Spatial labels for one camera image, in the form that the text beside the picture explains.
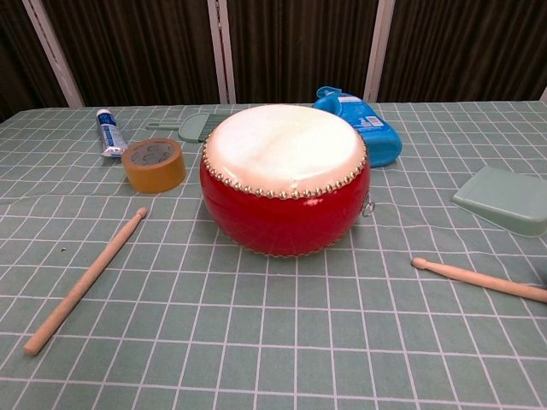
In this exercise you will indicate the dark folding screen white frame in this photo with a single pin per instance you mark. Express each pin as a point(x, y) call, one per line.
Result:
point(149, 42)

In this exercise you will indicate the red drum white skin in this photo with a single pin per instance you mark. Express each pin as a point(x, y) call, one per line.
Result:
point(278, 218)

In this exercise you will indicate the green plastic hand brush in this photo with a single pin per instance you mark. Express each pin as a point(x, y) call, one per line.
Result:
point(193, 128)

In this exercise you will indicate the blue detergent pump bottle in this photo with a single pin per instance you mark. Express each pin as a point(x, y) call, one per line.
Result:
point(384, 145)

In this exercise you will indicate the white blue toothpaste tube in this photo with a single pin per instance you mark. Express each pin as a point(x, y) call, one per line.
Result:
point(110, 134)

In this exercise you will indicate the brown packing tape roll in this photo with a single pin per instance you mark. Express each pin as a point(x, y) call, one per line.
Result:
point(154, 179)

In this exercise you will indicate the green grid cutting mat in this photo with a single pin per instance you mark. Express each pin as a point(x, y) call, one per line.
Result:
point(273, 341)

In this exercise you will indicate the wooden drumstick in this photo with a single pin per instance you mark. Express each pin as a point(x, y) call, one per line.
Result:
point(474, 277)
point(85, 282)

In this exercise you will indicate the pale green plastic box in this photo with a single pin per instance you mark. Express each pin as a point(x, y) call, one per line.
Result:
point(500, 196)

